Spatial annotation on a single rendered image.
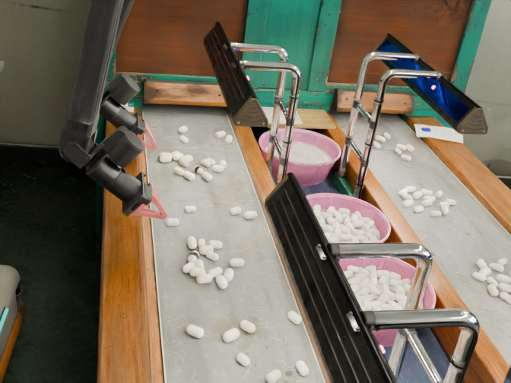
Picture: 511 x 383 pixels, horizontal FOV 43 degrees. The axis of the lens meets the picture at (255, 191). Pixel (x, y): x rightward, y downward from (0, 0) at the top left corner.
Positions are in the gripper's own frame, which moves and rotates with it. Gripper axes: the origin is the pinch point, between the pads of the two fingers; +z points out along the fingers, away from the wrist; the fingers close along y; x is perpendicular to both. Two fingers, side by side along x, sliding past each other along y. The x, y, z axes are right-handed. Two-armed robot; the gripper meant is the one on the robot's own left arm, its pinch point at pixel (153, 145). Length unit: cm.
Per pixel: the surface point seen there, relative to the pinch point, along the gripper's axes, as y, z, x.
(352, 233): -33, 44, -27
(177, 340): -72, 6, 4
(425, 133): 25, 76, -61
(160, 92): 37.6, 1.9, -3.9
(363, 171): -14, 44, -39
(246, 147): 10.3, 25.3, -15.9
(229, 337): -74, 12, -3
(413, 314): -110, -1, -40
